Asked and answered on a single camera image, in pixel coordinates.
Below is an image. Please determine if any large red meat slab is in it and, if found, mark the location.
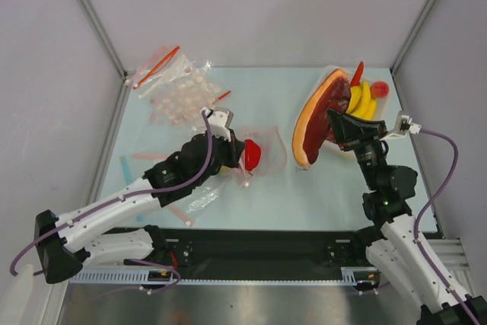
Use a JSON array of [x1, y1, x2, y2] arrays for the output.
[[291, 68, 351, 169]]

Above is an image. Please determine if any clear pink-zip bag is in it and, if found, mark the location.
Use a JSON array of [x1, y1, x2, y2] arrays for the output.
[[231, 125, 288, 187]]

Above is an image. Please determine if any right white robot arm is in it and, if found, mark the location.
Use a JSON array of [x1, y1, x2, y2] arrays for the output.
[[327, 110, 486, 324]]

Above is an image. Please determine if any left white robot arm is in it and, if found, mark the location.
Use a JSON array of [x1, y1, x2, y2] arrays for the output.
[[34, 133, 247, 284]]

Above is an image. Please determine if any clear bag near front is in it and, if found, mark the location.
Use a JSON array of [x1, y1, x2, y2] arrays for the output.
[[167, 179, 226, 228]]

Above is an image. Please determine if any pile of dotted zip bags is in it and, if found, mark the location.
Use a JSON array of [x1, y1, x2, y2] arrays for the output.
[[125, 46, 231, 126]]

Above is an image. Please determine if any yellow banana bunch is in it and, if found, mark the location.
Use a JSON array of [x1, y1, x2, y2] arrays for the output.
[[346, 81, 377, 121]]

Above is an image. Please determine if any white plastic fruit basket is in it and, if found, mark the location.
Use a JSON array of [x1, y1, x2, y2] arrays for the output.
[[310, 65, 392, 161]]

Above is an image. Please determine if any small peach at back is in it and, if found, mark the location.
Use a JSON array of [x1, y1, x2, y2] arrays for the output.
[[370, 81, 390, 99]]

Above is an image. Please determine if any red chili pepper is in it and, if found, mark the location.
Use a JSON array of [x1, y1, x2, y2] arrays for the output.
[[349, 61, 364, 88]]

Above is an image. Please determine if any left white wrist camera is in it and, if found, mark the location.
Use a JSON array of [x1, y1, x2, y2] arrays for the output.
[[200, 107, 234, 142]]

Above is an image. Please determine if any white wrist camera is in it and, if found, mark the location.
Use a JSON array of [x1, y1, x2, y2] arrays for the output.
[[382, 111, 422, 141], [200, 107, 234, 142]]

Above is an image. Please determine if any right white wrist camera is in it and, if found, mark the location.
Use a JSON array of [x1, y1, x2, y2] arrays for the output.
[[382, 111, 422, 141]]

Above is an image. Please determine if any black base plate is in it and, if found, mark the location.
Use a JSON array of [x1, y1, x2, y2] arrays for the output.
[[146, 226, 383, 278]]

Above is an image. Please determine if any grey cable duct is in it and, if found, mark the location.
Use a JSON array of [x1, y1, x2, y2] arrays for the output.
[[69, 266, 380, 286]]

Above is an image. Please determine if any right aluminium frame post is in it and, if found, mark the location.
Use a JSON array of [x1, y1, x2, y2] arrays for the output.
[[390, 0, 439, 77]]

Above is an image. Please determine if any aluminium frame post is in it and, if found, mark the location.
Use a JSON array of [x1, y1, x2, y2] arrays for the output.
[[76, 0, 127, 80], [390, 0, 439, 77]]

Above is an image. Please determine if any left aluminium frame post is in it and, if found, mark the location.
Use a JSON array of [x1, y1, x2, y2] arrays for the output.
[[76, 0, 127, 80]]

